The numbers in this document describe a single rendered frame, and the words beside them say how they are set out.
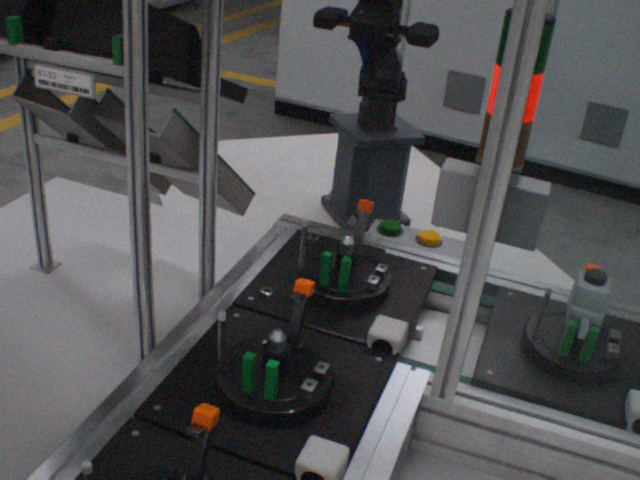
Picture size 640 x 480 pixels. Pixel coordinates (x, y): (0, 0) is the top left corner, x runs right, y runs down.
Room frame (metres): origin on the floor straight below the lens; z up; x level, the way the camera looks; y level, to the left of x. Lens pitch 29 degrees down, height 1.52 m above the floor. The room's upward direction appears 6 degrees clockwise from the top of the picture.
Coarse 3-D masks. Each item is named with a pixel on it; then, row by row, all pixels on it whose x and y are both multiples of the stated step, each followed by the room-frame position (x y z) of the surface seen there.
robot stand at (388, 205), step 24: (336, 120) 1.30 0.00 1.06; (360, 144) 1.20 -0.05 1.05; (384, 144) 1.22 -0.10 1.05; (408, 144) 1.25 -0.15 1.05; (336, 168) 1.30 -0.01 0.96; (360, 168) 1.23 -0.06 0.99; (384, 168) 1.24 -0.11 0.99; (336, 192) 1.28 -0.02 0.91; (360, 192) 1.23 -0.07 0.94; (384, 192) 1.24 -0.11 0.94; (336, 216) 1.25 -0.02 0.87; (384, 216) 1.24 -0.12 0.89
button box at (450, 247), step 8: (376, 224) 1.07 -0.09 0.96; (368, 232) 1.03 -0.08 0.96; (376, 232) 1.04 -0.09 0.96; (408, 232) 1.05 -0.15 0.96; (416, 232) 1.05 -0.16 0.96; (392, 240) 1.02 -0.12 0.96; (400, 240) 1.02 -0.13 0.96; (408, 240) 1.02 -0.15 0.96; (416, 240) 1.02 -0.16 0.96; (448, 240) 1.04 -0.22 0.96; (456, 240) 1.04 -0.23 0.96; (424, 248) 1.00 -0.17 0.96; (432, 248) 1.00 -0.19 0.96; (440, 248) 1.01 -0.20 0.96; (448, 248) 1.01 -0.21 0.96; (456, 248) 1.01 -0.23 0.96; (456, 256) 0.99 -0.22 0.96
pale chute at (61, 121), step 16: (32, 80) 0.96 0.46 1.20; (16, 96) 0.92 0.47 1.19; (32, 96) 0.95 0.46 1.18; (48, 96) 0.98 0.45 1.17; (80, 96) 0.88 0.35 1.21; (32, 112) 0.95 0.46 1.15; (48, 112) 0.90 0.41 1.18; (64, 112) 1.01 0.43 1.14; (80, 112) 0.88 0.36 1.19; (64, 128) 0.94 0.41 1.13; (80, 128) 0.89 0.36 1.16; (96, 128) 0.91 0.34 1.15; (96, 144) 0.94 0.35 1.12; (112, 144) 0.93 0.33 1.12; (96, 160) 1.05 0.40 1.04; (160, 176) 1.03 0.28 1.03; (160, 192) 1.03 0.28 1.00
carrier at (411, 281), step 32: (288, 256) 0.91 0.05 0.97; (320, 256) 0.89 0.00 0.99; (352, 256) 0.84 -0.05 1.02; (384, 256) 0.94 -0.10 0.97; (256, 288) 0.82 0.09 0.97; (288, 288) 0.83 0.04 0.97; (320, 288) 0.80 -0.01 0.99; (352, 288) 0.81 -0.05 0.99; (384, 288) 0.82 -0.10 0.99; (416, 288) 0.86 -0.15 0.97; (288, 320) 0.75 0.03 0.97; (320, 320) 0.76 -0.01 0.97; (352, 320) 0.76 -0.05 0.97; (384, 320) 0.74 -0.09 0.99
